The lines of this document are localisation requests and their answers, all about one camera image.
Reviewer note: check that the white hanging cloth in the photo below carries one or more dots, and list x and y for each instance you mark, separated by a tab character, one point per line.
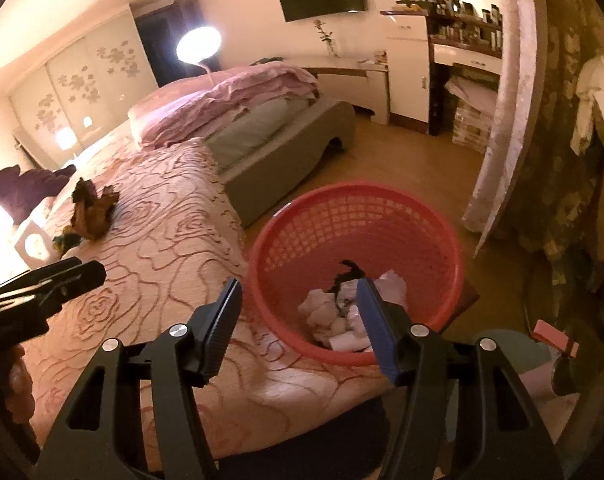
589	105

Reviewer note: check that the white dressing table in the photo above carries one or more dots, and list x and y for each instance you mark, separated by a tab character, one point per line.
406	75

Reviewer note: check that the brown crumpled paper bag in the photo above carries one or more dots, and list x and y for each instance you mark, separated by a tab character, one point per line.
94	210

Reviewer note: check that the yellow blue crumpled packet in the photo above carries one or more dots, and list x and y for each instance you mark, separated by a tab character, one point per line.
67	241

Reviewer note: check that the floral sliding wardrobe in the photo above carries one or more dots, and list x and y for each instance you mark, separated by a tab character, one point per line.
82	90

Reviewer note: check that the red plastic basket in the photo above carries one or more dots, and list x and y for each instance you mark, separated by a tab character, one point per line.
292	240

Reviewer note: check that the white low cabinet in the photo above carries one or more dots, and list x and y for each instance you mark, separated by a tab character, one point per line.
352	87

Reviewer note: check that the white box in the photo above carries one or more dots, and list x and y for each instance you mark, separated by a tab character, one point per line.
32	245

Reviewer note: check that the dark wrapper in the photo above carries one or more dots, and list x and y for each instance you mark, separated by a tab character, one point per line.
344	282

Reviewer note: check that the grey bed frame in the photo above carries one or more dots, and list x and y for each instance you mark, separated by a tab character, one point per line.
292	155

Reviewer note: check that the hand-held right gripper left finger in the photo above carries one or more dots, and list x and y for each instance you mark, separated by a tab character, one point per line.
223	330

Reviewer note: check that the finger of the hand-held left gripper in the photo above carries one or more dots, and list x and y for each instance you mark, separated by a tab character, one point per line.
67	282
42	272

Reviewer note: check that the dark purple clothing pile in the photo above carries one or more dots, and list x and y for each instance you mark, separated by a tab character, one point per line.
27	187

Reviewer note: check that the pink box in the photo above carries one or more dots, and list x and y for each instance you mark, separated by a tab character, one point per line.
556	337

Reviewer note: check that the floral curtain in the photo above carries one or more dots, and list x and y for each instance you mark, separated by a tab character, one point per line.
561	200

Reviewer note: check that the pink floral bedsheet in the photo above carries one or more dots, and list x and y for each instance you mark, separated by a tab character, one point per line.
107	145

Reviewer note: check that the pink folded quilt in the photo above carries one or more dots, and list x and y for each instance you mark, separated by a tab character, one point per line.
207	100

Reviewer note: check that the rose pattern blanket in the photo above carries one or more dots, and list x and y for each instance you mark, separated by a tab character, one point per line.
157	240

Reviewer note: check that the white tissue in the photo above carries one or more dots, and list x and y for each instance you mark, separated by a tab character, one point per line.
322	312
391	287

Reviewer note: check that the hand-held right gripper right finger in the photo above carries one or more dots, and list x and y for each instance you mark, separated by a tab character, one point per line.
376	332

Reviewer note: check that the pale sheer curtain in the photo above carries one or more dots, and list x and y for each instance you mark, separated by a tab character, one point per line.
506	135

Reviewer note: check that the person's left hand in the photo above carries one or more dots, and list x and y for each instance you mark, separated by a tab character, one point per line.
21	385

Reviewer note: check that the dark wooden door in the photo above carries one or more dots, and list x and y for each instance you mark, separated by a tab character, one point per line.
167	40

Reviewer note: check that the stacked packages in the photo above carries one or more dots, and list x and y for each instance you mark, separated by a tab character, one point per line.
469	115

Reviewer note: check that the white plastic bottle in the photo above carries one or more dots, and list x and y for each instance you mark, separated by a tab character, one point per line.
349	342

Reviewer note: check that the row of cosmetic bottles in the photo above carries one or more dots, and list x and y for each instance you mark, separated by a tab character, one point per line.
456	12

